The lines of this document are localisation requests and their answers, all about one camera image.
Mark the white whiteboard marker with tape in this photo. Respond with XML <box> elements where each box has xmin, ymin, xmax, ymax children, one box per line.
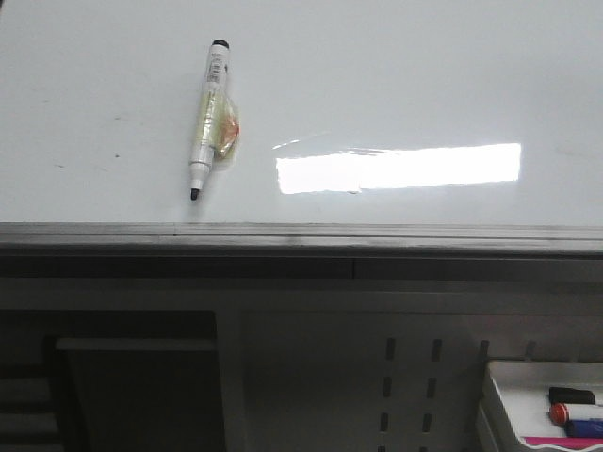
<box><xmin>188</xmin><ymin>40</ymin><xmax>240</xmax><ymax>202</ymax></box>

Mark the grey perforated stand panel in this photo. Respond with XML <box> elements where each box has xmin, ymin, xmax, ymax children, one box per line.
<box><xmin>216</xmin><ymin>281</ymin><xmax>602</xmax><ymax>451</ymax></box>

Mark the white marker tray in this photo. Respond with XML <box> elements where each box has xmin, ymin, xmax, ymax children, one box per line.
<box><xmin>476</xmin><ymin>361</ymin><xmax>602</xmax><ymax>451</ymax></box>

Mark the dark shelf unit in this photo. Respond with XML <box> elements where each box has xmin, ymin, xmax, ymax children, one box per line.
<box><xmin>1</xmin><ymin>310</ymin><xmax>226</xmax><ymax>451</ymax></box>

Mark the red capped marker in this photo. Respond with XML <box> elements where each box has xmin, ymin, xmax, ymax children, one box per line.
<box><xmin>548</xmin><ymin>402</ymin><xmax>603</xmax><ymax>425</ymax></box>

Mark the blue capped marker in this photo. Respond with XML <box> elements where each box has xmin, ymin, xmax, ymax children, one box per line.
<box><xmin>565</xmin><ymin>420</ymin><xmax>603</xmax><ymax>439</ymax></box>

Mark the pink eraser edge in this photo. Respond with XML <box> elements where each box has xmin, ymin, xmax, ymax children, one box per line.
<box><xmin>523</xmin><ymin>437</ymin><xmax>602</xmax><ymax>450</ymax></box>

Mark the white whiteboard with metal frame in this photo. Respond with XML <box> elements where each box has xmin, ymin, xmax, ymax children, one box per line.
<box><xmin>1</xmin><ymin>1</ymin><xmax>602</xmax><ymax>255</ymax></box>

